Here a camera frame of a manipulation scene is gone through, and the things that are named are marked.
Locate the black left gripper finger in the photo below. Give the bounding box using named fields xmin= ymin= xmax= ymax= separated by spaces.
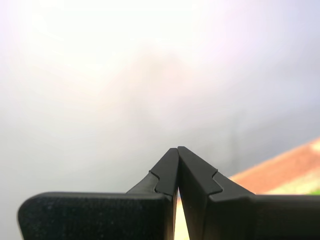
xmin=16 ymin=147 xmax=180 ymax=240
xmin=177 ymin=145 xmax=320 ymax=240

